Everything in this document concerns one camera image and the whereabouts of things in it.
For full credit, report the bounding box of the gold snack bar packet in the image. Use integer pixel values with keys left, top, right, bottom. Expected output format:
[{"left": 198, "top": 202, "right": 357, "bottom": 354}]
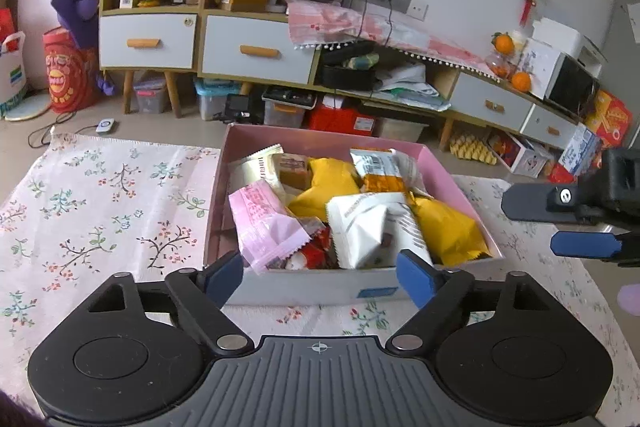
[{"left": 272, "top": 153, "right": 312, "bottom": 190}]

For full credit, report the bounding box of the white foam box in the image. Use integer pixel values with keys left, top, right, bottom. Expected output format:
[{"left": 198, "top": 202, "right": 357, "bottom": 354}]
[{"left": 531, "top": 18, "right": 608, "bottom": 72}]

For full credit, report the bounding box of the white round base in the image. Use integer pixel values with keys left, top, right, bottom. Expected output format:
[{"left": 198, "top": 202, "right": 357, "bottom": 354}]
[{"left": 4, "top": 93, "right": 53, "bottom": 122}]

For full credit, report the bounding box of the white wall socket strip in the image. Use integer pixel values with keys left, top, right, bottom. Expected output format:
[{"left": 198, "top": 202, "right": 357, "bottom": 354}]
[{"left": 359, "top": 0, "right": 429, "bottom": 20}]

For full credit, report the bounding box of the white microwave oven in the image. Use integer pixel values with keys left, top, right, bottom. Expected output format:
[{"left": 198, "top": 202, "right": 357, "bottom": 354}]
[{"left": 542, "top": 54, "right": 601, "bottom": 120}]

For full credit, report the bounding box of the floral tablecloth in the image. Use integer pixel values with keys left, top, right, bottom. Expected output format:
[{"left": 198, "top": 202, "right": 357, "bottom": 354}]
[{"left": 0, "top": 132, "right": 640, "bottom": 427}]

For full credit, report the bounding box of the black case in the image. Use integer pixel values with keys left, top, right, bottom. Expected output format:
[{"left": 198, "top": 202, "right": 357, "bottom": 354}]
[{"left": 319, "top": 42, "right": 381, "bottom": 90}]

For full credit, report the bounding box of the long wooden TV cabinet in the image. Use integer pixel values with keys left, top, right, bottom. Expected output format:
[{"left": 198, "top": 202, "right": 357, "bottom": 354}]
[{"left": 197, "top": 0, "right": 583, "bottom": 152}]

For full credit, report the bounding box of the orange red box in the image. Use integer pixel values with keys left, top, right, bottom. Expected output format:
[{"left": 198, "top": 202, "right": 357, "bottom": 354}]
[{"left": 584, "top": 89, "right": 635, "bottom": 151}]

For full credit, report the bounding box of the white orange snack packet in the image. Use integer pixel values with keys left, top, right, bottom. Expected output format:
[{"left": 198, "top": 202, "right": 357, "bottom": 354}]
[{"left": 349, "top": 148, "right": 433, "bottom": 198}]

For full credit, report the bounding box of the orange with leaves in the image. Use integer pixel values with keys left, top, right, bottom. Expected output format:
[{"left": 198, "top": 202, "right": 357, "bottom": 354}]
[{"left": 491, "top": 32, "right": 516, "bottom": 55}]

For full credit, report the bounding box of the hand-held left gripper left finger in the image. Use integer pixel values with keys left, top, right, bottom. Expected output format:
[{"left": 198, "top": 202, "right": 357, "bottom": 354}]
[{"left": 87, "top": 251, "right": 252, "bottom": 354}]

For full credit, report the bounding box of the yellow egg tray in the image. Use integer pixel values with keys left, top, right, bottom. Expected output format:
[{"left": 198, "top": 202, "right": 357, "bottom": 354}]
[{"left": 449, "top": 132, "right": 501, "bottom": 166}]

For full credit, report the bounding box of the pale cream snack packet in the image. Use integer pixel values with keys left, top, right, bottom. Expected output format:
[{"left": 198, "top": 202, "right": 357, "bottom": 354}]
[{"left": 229, "top": 145, "right": 287, "bottom": 204}]

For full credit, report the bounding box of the blue lid storage bin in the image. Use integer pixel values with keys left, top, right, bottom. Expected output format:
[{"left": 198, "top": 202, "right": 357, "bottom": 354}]
[{"left": 194, "top": 78, "right": 242, "bottom": 122}]

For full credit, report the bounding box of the large yellow snack packet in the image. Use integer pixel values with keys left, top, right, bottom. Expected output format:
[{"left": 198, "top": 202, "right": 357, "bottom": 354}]
[{"left": 409, "top": 194, "right": 492, "bottom": 268}]

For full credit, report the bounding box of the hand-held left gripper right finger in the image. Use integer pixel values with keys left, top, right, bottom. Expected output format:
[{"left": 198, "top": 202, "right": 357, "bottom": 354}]
[{"left": 385, "top": 249, "right": 556, "bottom": 354}]

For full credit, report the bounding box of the glass jar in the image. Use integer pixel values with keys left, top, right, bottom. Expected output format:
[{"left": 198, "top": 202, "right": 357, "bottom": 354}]
[{"left": 485, "top": 52, "right": 513, "bottom": 78}]

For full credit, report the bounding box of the pile of white papers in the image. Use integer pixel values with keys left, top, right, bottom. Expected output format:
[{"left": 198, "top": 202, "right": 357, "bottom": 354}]
[{"left": 375, "top": 62, "right": 453, "bottom": 112}]

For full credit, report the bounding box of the white patterned carton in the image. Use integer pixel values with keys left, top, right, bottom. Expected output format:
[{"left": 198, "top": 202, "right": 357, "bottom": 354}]
[{"left": 487, "top": 129, "right": 555, "bottom": 178}]

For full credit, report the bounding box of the pink cardboard box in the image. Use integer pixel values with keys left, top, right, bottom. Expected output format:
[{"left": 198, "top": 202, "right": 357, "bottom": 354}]
[{"left": 202, "top": 123, "right": 506, "bottom": 307}]

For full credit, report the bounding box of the clear storage bin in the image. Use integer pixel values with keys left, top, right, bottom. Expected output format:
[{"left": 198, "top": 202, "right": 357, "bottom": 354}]
[
  {"left": 132, "top": 72, "right": 171, "bottom": 114},
  {"left": 375, "top": 117, "right": 431, "bottom": 144}
]

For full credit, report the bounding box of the blue white carton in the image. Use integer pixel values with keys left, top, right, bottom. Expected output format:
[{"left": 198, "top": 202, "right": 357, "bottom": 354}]
[{"left": 556, "top": 124, "right": 602, "bottom": 178}]

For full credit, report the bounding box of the white shopping bag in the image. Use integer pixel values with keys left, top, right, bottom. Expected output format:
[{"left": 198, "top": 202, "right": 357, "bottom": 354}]
[{"left": 0, "top": 31, "right": 28, "bottom": 118}]

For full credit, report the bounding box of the red storage box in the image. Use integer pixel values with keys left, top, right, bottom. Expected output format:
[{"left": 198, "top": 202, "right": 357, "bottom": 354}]
[{"left": 306, "top": 94, "right": 378, "bottom": 135}]

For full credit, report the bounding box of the small yellow snack packet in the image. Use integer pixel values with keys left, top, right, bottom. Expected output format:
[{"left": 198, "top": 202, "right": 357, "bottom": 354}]
[{"left": 287, "top": 157, "right": 365, "bottom": 224}]

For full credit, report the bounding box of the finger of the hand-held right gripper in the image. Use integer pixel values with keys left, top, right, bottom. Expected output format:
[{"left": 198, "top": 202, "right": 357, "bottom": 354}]
[
  {"left": 550, "top": 229, "right": 640, "bottom": 267},
  {"left": 501, "top": 183, "right": 608, "bottom": 225}
]

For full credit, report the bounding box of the pink snack packet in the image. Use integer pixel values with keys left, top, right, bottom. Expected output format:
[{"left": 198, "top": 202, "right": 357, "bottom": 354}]
[{"left": 228, "top": 183, "right": 312, "bottom": 276}]

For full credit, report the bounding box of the red printed bucket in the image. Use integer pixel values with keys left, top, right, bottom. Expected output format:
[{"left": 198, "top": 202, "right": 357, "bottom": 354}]
[{"left": 42, "top": 27, "right": 103, "bottom": 115}]

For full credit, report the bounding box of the white printed snack packet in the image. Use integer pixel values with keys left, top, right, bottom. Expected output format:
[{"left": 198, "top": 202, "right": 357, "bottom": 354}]
[{"left": 325, "top": 193, "right": 422, "bottom": 271}]

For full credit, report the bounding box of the white drawer wooden handle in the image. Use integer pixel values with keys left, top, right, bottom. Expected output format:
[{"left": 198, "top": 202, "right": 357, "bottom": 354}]
[
  {"left": 520, "top": 104, "right": 581, "bottom": 150},
  {"left": 201, "top": 13, "right": 317, "bottom": 80},
  {"left": 452, "top": 71, "right": 533, "bottom": 130}
]

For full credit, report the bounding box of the pink tasselled cloth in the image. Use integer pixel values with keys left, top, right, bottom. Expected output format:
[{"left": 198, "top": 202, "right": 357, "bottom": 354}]
[{"left": 286, "top": 0, "right": 501, "bottom": 80}]

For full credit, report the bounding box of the red snack packet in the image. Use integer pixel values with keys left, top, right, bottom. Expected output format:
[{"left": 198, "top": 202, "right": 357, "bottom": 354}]
[{"left": 270, "top": 227, "right": 342, "bottom": 272}]

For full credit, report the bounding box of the storage bin orange handle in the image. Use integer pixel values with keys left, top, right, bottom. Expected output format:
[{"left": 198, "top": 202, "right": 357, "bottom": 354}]
[{"left": 261, "top": 86, "right": 317, "bottom": 129}]

